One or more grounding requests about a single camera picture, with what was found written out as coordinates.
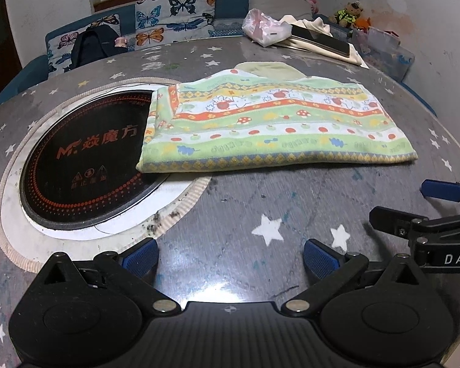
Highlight grey pillow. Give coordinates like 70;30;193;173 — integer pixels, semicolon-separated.
248;0;317;20

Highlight grey star-pattern tablecloth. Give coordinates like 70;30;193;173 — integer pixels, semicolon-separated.
0;37;460;367

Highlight blue butterfly-pattern sofa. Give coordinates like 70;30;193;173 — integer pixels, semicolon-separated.
0;0;249;105

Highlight black induction cooktop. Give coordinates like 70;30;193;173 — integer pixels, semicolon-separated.
20;90;167;230

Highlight dark backpack on sofa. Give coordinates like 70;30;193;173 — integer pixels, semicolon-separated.
70;25;128;70

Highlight pink white plastic bag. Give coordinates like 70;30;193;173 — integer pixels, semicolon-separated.
242;8;292;48

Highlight colourful striped child's garment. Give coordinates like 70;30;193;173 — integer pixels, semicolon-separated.
137;62;417;173

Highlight black tablet on table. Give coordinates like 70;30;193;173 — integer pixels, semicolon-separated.
292;25;350;57

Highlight teddy bear toy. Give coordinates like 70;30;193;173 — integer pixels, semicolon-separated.
328;1;363;28

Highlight clear plastic storage box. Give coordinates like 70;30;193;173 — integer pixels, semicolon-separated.
351;28;416;82

